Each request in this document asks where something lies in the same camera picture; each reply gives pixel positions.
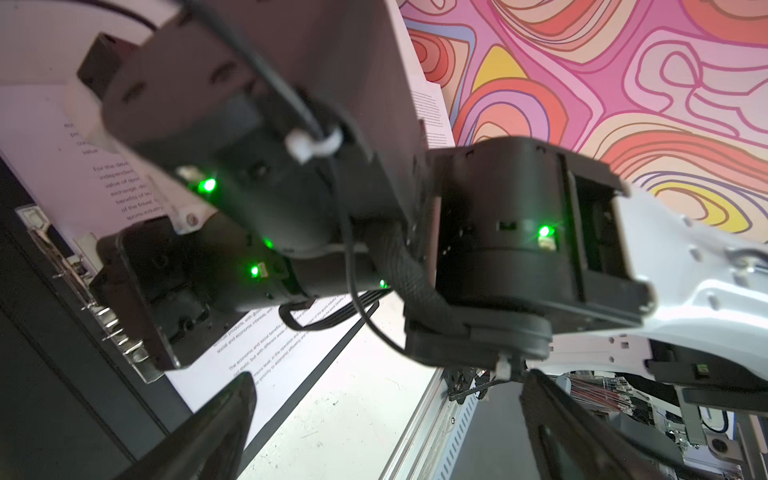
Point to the aluminium front rail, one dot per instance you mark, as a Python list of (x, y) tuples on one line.
[(430, 445)]

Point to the orange black folder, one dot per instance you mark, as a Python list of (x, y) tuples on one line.
[(71, 405)]

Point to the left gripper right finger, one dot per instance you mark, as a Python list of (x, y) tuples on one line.
[(570, 443)]

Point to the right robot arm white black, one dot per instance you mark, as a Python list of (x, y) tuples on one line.
[(522, 243)]

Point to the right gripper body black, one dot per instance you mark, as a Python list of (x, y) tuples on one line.
[(273, 134)]

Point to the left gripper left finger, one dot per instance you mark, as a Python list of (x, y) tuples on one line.
[(210, 444)]

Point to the printed paper sheet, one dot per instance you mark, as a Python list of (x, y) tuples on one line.
[(431, 110), (86, 191)]

